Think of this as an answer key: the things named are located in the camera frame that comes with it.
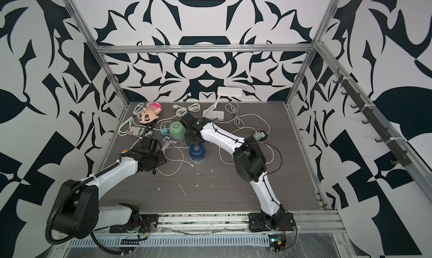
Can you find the cartoon head toy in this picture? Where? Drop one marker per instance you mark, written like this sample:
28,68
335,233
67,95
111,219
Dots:
150,114

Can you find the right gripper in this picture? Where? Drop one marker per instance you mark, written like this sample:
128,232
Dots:
188,140

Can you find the green meat grinder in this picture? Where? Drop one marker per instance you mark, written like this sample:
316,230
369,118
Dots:
177,131

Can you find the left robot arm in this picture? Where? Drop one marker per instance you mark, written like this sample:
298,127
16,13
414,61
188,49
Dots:
77,213

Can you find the blue meat grinder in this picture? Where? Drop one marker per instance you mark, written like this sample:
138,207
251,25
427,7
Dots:
197,153

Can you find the green charger plug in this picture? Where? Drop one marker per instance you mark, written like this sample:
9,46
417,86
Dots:
258,135

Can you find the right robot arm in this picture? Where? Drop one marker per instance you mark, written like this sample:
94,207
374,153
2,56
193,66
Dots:
250,165

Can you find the black power strip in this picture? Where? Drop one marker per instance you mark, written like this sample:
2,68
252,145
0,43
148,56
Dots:
261,135

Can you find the wall hook rack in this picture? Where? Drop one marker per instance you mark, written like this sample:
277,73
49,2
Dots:
375,118

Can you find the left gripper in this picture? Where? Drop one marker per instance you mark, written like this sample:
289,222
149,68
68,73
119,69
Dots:
162,158

